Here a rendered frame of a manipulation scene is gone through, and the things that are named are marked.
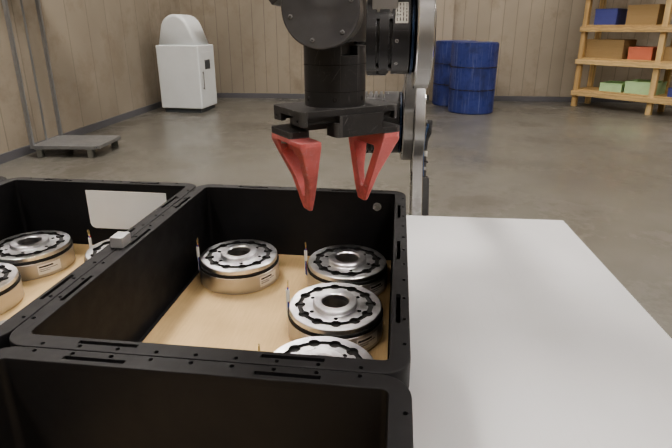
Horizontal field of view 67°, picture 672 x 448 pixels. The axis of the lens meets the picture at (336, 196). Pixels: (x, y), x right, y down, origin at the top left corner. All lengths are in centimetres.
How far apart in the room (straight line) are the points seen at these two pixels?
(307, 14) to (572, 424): 56
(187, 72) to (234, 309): 689
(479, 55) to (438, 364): 660
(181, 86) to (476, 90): 406
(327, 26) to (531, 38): 851
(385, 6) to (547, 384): 67
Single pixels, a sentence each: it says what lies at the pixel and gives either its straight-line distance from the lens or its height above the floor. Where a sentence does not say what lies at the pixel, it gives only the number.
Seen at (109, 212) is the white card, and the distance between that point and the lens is 83.
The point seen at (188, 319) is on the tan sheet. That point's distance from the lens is 62.
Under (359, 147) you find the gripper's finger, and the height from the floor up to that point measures 103.
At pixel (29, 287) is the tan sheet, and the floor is 83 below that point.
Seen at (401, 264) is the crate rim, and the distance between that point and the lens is 50.
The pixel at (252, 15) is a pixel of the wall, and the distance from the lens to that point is 883.
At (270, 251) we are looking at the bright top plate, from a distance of 70.
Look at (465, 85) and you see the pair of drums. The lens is 726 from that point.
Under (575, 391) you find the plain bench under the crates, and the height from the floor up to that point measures 70.
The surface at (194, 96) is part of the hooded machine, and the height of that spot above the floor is 23.
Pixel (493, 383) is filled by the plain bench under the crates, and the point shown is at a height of 70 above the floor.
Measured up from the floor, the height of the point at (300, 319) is 86.
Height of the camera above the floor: 115
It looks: 18 degrees down
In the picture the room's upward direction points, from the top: straight up
